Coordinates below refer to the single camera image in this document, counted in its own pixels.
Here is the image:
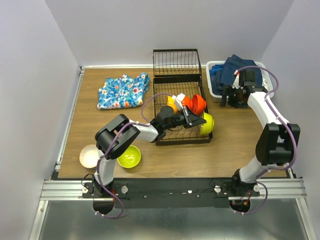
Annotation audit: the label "blue floral cloth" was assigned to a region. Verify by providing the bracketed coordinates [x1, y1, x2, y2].
[97, 72, 150, 110]

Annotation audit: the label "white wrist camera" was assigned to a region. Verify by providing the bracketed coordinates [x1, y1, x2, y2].
[172, 93, 185, 111]
[232, 70, 240, 89]

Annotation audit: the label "lime green bowl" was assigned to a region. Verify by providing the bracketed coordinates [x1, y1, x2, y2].
[200, 112, 215, 135]
[117, 145, 142, 169]

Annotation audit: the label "yellow-orange bowl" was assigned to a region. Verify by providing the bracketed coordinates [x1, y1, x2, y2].
[166, 95, 179, 114]

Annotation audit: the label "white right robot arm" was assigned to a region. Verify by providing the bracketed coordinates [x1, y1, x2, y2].
[220, 66, 301, 196]

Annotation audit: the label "dark blue folded cloths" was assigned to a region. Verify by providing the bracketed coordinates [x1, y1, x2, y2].
[209, 54, 257, 95]

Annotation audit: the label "white rolled cloth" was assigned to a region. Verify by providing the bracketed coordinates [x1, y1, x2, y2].
[262, 75, 269, 91]

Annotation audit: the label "white and blue bowl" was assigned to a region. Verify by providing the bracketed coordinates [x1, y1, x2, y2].
[79, 144, 99, 169]

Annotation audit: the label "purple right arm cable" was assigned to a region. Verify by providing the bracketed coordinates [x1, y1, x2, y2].
[232, 65, 298, 216]

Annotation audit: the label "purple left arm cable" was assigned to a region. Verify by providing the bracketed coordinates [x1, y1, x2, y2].
[93, 92, 173, 219]

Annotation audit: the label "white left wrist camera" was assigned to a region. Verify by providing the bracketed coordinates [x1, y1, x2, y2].
[172, 93, 185, 111]

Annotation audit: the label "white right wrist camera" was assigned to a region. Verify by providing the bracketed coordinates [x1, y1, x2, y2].
[232, 70, 240, 89]

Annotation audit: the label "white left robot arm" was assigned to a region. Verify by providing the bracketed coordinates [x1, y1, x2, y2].
[92, 106, 214, 198]

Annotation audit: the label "black wire dish rack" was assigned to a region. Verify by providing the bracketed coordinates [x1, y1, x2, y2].
[152, 48, 214, 146]

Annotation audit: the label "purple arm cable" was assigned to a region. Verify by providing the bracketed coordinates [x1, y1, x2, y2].
[93, 92, 173, 219]
[232, 65, 298, 216]

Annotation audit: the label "white plastic basket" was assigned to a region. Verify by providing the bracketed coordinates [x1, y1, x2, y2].
[205, 60, 274, 103]

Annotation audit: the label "orange-red bowl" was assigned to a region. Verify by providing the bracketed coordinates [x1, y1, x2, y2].
[191, 94, 207, 115]
[182, 96, 193, 111]

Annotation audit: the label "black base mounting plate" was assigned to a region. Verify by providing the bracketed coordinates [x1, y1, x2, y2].
[82, 177, 261, 210]

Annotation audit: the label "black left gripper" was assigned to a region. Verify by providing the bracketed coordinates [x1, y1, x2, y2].
[164, 105, 206, 131]

